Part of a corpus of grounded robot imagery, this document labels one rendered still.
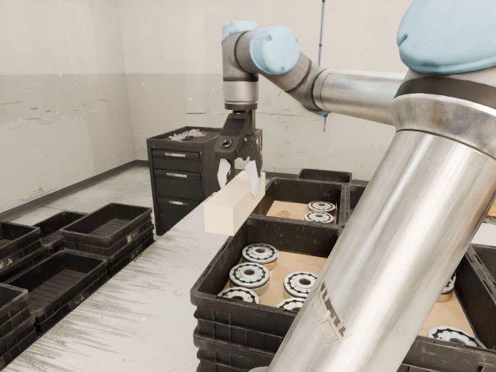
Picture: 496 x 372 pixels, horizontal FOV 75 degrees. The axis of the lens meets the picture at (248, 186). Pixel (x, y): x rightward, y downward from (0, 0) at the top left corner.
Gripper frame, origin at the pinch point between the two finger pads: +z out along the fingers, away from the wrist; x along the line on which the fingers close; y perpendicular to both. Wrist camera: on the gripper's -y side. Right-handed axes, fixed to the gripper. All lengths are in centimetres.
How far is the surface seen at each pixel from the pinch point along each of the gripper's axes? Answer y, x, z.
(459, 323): 3, -50, 26
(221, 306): -17.3, -2.3, 17.3
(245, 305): -16.9, -7.2, 16.0
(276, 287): 3.4, -8.8, 26.0
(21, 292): 4, 86, 50
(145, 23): 335, 244, -84
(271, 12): 335, 78, -89
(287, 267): 13.1, -9.7, 26.0
